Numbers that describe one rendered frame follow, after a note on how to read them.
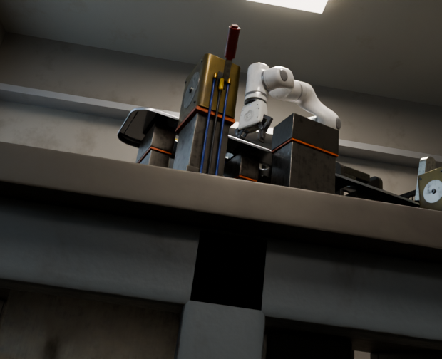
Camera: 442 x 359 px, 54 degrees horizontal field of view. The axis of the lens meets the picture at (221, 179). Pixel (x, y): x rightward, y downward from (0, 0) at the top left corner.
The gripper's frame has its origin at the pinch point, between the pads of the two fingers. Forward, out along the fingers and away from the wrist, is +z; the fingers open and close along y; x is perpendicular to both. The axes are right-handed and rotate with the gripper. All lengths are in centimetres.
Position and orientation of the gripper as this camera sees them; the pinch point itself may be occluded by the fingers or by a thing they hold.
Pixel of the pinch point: (251, 142)
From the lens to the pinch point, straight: 150.5
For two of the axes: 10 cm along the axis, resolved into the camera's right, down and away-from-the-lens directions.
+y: 7.1, -1.9, -6.8
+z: -1.2, 9.1, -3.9
